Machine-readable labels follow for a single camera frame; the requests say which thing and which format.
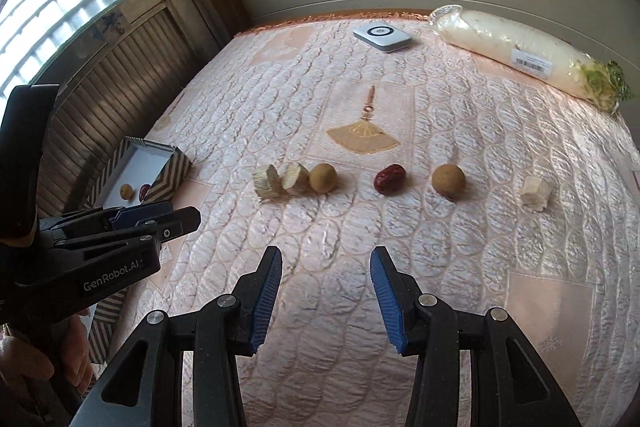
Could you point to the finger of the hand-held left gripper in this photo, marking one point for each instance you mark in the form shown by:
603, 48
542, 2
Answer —
175, 222
130, 214

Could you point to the plastic wrapped white radish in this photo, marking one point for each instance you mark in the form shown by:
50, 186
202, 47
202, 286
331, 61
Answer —
500, 37

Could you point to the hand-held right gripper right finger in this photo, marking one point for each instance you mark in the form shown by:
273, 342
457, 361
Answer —
385, 297

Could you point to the pale sugarcane chunk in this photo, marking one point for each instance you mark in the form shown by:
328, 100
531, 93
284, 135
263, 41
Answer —
265, 181
296, 178
535, 196

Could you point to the red date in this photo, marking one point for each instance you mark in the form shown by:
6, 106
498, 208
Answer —
144, 192
390, 179

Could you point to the small brown longan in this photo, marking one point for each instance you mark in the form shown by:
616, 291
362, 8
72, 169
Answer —
322, 177
126, 191

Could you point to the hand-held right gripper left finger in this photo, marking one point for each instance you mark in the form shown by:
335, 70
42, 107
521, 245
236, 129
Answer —
265, 297

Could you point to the white square device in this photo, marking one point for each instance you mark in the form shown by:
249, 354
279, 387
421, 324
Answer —
382, 36

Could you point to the person's left hand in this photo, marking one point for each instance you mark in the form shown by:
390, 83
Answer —
75, 352

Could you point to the wooden slatted panel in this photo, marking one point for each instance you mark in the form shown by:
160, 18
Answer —
125, 57

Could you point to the large brown longan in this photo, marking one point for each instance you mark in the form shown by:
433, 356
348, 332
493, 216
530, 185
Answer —
448, 180

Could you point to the chevron patterned box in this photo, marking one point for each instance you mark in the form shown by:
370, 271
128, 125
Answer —
145, 157

